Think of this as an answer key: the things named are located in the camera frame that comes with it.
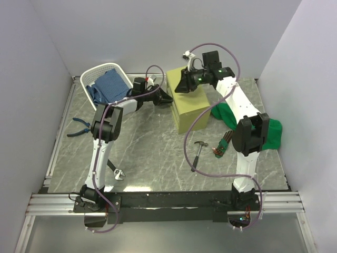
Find black adjustable wrench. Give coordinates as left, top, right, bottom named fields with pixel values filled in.
left=107, top=160, right=125, bottom=181

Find hex key set green holder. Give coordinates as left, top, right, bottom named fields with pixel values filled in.
left=212, top=130, right=234, bottom=158

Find white plastic basket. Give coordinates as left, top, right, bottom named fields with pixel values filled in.
left=80, top=63, right=133, bottom=111

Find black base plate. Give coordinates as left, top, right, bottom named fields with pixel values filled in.
left=73, top=191, right=260, bottom=224

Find olive green tool chest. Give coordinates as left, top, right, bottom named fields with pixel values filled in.
left=166, top=67, right=210, bottom=134

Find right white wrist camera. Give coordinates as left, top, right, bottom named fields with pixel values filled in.
left=182, top=51, right=198, bottom=72

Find aluminium frame rail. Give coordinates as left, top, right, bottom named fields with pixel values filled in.
left=14, top=75, right=82, bottom=253

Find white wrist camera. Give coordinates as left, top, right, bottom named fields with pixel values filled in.
left=145, top=75, right=156, bottom=86
left=182, top=51, right=198, bottom=72

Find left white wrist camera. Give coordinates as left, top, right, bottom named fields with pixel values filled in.
left=145, top=75, right=156, bottom=86

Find blue cloth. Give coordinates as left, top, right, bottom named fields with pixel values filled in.
left=86, top=69, right=130, bottom=106

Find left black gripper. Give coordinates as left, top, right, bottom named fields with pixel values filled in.
left=142, top=84, right=175, bottom=107

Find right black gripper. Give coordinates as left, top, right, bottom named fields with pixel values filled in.
left=174, top=66, right=209, bottom=94

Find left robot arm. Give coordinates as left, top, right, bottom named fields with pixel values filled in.
left=80, top=75, right=173, bottom=212

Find green cloth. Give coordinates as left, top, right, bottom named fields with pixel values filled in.
left=211, top=103, right=282, bottom=150

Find black handled hammer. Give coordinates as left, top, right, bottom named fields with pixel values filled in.
left=191, top=141, right=208, bottom=172

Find blue handled pliers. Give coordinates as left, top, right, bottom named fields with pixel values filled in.
left=66, top=117, right=91, bottom=138

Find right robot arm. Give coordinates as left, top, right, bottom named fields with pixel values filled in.
left=174, top=51, right=270, bottom=210

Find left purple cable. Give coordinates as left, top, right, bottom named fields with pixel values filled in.
left=93, top=65, right=165, bottom=235

